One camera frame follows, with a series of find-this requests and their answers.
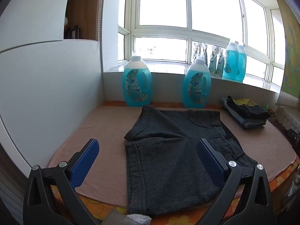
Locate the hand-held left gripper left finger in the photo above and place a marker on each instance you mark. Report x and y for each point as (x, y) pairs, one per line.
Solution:
(84, 163)

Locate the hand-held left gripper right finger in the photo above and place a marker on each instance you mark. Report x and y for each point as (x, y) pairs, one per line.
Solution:
(211, 165)

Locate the dark grey checked pants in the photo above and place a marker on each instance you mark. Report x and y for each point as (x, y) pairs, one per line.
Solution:
(168, 161)

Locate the white lace cloth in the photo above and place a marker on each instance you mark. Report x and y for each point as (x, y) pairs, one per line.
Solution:
(288, 114)

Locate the small green object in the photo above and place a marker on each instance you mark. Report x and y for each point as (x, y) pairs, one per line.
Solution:
(269, 110)

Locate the pink beige mat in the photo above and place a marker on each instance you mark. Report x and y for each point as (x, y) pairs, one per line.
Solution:
(100, 126)

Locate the folded black yellow garment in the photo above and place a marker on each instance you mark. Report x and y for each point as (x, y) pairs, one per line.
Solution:
(250, 111)

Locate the grey flat item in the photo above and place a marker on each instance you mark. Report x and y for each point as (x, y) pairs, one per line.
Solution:
(114, 218)

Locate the white fluffy cloth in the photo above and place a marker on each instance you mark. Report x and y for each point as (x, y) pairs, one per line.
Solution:
(139, 219)

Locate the blue detergent bottle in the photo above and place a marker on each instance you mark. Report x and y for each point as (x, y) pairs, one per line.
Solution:
(230, 63)
(196, 86)
(241, 63)
(137, 84)

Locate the wooden shelf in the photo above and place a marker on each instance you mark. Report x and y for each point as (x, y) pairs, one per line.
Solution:
(82, 9)

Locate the green yellow wall poster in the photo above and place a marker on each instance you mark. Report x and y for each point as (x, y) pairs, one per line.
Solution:
(291, 51)

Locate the white window frame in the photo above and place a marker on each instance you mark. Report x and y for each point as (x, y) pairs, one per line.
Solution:
(189, 34)

